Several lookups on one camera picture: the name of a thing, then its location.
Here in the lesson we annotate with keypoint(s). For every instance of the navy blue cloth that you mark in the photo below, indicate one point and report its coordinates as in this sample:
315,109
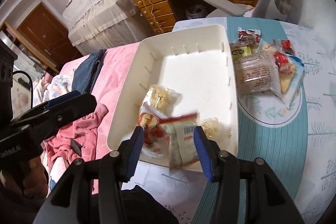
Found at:
86,71

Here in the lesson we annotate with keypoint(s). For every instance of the round red snack packet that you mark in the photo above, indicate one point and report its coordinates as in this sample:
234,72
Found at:
279,60

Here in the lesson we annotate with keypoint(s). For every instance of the blue snack packet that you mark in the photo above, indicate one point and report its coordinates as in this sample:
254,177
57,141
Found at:
292,88

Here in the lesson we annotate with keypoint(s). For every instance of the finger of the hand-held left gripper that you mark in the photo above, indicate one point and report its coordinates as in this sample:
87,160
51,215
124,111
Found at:
76,108
64,98

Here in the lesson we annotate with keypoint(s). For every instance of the white lace cover cloth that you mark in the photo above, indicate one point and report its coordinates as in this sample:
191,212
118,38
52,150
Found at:
99,11

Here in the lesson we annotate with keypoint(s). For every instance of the red and white snack packet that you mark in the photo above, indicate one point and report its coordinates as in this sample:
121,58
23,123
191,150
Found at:
181,141

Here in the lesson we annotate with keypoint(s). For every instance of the small clear snack packet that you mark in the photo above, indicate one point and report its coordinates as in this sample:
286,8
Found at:
210,127

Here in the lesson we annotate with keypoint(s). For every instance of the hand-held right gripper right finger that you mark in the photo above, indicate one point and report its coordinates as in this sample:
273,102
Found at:
203,154

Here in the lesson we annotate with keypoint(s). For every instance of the green snack packet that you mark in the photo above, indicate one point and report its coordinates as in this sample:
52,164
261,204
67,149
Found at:
240,52

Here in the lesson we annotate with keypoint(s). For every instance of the pink blanket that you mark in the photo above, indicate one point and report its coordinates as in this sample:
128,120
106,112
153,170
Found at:
115,64

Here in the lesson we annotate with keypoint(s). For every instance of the white plastic bin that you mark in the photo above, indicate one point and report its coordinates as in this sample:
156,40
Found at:
194,77

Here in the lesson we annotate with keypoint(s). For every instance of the floral blanket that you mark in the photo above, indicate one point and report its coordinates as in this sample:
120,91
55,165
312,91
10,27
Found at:
52,87

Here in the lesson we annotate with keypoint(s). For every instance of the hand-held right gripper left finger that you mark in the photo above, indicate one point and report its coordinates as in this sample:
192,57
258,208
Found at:
135,154

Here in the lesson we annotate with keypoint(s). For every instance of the small red snack packet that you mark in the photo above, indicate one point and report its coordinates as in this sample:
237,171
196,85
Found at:
286,46

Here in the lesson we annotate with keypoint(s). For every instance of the black plastic bag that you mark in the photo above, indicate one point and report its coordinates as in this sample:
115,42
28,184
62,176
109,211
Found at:
195,12

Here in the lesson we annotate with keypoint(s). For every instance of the beige snack packet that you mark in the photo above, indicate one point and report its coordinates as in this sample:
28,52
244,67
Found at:
254,71

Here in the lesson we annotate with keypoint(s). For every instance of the brown wooden door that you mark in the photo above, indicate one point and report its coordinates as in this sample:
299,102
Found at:
44,29

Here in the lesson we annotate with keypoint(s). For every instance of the tree print tablecloth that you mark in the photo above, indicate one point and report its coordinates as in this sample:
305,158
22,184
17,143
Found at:
262,161

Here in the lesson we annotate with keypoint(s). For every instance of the dark trousers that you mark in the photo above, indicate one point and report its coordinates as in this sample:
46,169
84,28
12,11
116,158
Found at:
141,205

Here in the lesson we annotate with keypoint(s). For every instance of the clear bag of yellow puffs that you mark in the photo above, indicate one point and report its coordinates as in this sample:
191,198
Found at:
162,96

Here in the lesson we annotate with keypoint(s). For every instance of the person's left forearm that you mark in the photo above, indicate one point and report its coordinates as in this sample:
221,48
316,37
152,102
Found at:
15,209

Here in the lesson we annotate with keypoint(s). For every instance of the person's left hand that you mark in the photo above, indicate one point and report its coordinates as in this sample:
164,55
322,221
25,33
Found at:
29,178

